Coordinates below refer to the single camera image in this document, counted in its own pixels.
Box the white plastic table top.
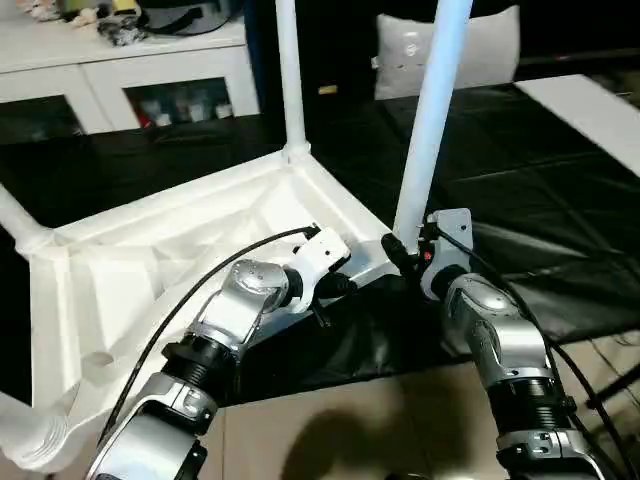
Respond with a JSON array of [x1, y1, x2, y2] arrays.
[[5, 146, 413, 471]]

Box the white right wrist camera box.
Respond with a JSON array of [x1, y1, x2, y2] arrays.
[[425, 208, 474, 257]]

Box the grey bag with black strap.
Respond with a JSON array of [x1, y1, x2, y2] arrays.
[[138, 0, 246, 36]]

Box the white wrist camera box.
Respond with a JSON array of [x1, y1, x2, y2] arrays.
[[425, 208, 474, 257], [292, 228, 353, 313]]

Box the black floor stand leg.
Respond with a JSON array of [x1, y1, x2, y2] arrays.
[[585, 358, 640, 413]]

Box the grey pillow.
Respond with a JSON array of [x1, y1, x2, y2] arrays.
[[373, 5, 522, 101]]

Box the black cabinet with yellow label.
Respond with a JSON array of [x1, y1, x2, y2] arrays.
[[245, 0, 426, 126]]

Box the white sideboard cabinet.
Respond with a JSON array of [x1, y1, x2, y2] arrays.
[[0, 18, 259, 136]]

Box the white plastic table leg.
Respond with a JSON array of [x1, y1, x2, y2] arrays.
[[0, 185, 56, 257], [0, 393, 79, 473], [274, 0, 313, 167], [392, 0, 474, 251]]

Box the white flat board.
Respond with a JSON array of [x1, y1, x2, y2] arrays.
[[515, 74, 640, 181]]

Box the colourful clutter bundle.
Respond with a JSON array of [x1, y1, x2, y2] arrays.
[[18, 0, 146, 47]]

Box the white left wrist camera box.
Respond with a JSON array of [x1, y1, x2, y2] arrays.
[[292, 228, 353, 313]]

